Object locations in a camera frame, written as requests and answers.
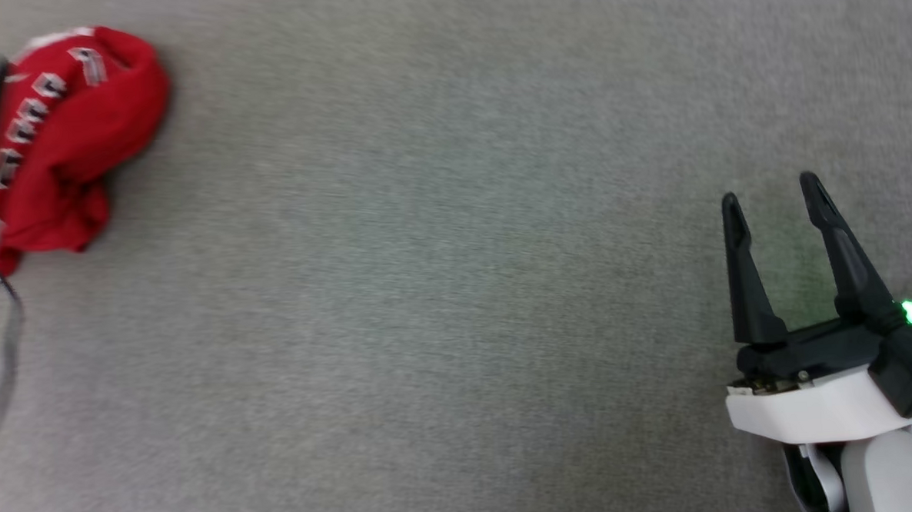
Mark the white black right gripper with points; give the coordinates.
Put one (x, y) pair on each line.
(809, 410)

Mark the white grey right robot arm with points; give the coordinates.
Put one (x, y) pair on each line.
(889, 476)

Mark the red jersey with white sleeves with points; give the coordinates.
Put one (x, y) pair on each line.
(81, 141)

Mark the grey fabric sofa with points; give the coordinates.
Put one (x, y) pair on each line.
(457, 287)

